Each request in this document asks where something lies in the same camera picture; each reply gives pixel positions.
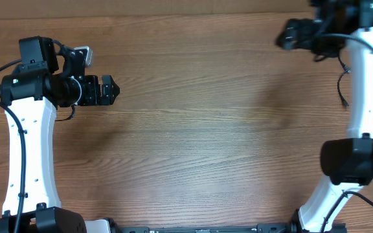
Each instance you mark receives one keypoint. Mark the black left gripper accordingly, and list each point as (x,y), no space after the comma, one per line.
(93,98)

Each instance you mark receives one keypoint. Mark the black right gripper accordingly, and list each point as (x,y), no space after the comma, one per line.
(302,27)

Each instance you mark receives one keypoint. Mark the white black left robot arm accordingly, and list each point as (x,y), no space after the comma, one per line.
(48,76)

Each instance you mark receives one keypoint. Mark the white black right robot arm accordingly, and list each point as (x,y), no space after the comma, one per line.
(346,164)

